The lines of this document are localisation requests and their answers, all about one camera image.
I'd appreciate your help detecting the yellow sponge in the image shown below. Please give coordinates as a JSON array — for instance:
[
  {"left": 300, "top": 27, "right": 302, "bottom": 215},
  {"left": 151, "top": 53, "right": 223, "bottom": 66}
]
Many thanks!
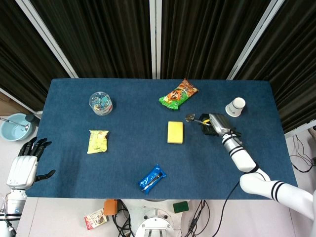
[{"left": 167, "top": 120, "right": 185, "bottom": 144}]

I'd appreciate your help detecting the black pleated curtain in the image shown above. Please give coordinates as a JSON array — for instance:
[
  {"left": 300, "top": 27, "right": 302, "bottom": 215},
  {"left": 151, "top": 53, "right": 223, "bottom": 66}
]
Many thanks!
[{"left": 0, "top": 0, "right": 316, "bottom": 135}]

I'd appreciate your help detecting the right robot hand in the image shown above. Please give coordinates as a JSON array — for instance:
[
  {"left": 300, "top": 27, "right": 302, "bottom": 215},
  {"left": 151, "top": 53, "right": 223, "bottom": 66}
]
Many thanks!
[{"left": 198, "top": 113, "right": 241, "bottom": 138}]

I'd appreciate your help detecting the green scouring pad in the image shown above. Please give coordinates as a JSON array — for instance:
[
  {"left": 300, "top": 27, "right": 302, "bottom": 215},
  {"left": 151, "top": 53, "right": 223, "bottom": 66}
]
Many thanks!
[{"left": 172, "top": 201, "right": 190, "bottom": 214}]

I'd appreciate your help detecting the white red snack packet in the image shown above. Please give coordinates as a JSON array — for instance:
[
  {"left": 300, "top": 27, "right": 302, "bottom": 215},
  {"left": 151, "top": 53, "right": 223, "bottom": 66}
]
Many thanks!
[{"left": 83, "top": 208, "right": 109, "bottom": 231}]

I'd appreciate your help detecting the green orange snack bag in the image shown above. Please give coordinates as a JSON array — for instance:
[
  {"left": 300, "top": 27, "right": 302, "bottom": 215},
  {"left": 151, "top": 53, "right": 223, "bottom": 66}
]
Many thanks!
[{"left": 158, "top": 78, "right": 199, "bottom": 111}]

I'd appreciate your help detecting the black cable bundle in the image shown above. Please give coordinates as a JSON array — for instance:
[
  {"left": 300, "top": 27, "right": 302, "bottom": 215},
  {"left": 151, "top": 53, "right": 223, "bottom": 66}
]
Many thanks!
[
  {"left": 184, "top": 199, "right": 210, "bottom": 237},
  {"left": 112, "top": 199, "right": 136, "bottom": 237},
  {"left": 289, "top": 134, "right": 316, "bottom": 173}
]

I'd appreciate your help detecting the blue table cloth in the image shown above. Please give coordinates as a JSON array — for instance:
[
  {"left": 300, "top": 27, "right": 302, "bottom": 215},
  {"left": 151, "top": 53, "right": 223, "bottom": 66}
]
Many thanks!
[{"left": 25, "top": 78, "right": 299, "bottom": 200}]

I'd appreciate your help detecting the clear round plastic container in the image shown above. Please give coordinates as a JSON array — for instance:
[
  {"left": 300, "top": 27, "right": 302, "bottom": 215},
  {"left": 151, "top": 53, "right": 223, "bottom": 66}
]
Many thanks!
[{"left": 88, "top": 91, "right": 114, "bottom": 116}]

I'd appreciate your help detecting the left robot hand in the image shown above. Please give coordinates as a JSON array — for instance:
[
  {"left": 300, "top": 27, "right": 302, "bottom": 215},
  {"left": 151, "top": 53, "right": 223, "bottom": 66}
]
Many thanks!
[{"left": 6, "top": 137, "right": 56, "bottom": 190}]

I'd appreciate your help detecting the yellow snack packet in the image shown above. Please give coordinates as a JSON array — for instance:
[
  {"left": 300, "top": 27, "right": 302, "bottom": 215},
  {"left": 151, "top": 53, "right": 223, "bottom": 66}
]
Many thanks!
[{"left": 86, "top": 129, "right": 110, "bottom": 155}]

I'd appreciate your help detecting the light blue plastic basin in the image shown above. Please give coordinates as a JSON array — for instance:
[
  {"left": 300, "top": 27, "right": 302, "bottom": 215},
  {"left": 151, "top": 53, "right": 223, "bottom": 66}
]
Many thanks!
[{"left": 0, "top": 113, "right": 35, "bottom": 142}]

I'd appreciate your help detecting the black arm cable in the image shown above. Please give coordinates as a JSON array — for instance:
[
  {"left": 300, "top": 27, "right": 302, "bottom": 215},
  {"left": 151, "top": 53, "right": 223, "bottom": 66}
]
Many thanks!
[{"left": 214, "top": 164, "right": 260, "bottom": 237}]

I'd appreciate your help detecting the white frame post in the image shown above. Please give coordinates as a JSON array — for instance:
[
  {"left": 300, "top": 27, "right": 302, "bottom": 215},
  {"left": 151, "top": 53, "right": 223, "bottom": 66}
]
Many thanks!
[
  {"left": 15, "top": 0, "right": 79, "bottom": 79},
  {"left": 226, "top": 0, "right": 285, "bottom": 80},
  {"left": 149, "top": 0, "right": 162, "bottom": 79}
]

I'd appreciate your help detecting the metal ladle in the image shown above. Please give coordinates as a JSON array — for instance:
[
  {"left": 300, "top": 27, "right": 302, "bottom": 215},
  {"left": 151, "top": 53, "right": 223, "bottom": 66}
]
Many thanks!
[{"left": 0, "top": 117, "right": 31, "bottom": 132}]

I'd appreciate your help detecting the orange box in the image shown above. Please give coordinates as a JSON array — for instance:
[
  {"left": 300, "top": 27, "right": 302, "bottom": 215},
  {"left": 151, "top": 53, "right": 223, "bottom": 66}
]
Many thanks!
[{"left": 103, "top": 199, "right": 119, "bottom": 216}]

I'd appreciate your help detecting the white paper cup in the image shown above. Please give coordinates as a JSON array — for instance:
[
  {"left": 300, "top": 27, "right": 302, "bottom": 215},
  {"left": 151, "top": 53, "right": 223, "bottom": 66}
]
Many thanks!
[{"left": 225, "top": 97, "right": 247, "bottom": 118}]

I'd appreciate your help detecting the blue snack packet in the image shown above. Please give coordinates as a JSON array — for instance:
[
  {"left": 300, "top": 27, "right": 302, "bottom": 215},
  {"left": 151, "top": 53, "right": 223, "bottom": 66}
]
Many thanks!
[{"left": 137, "top": 163, "right": 167, "bottom": 195}]

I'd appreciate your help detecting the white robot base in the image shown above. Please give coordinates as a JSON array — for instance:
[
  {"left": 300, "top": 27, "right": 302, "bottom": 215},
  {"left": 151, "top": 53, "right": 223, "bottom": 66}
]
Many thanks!
[{"left": 120, "top": 198, "right": 198, "bottom": 237}]

